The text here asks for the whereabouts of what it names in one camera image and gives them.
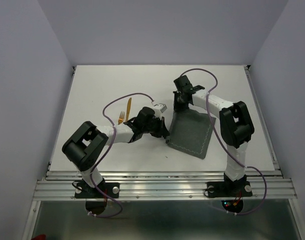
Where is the gold fork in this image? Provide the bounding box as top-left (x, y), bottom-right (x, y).
top-left (117, 111), bottom-right (126, 125)

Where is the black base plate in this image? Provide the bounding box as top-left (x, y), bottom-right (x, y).
top-left (203, 181), bottom-right (253, 198)
top-left (72, 180), bottom-right (120, 199)

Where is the grey cloth napkin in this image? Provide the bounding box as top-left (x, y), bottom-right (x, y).
top-left (166, 108), bottom-right (215, 160)

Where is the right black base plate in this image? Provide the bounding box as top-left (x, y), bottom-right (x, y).
top-left (203, 181), bottom-right (253, 198)

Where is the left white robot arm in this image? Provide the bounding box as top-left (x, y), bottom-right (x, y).
top-left (62, 103), bottom-right (170, 197)

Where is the gold knife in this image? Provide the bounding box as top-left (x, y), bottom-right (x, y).
top-left (125, 97), bottom-right (132, 122)

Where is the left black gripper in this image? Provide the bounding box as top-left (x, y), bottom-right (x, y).
top-left (142, 115), bottom-right (169, 139)

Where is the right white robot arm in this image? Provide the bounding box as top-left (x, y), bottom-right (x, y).
top-left (174, 75), bottom-right (255, 195)

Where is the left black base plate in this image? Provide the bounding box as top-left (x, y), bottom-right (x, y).
top-left (72, 180), bottom-right (120, 199)

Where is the aluminium mounting rail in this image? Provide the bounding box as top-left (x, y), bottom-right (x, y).
top-left (33, 169), bottom-right (297, 202)

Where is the red object at corner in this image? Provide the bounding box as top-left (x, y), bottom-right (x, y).
top-left (31, 234), bottom-right (47, 240)

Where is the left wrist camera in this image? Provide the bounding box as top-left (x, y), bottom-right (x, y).
top-left (151, 101), bottom-right (167, 114)

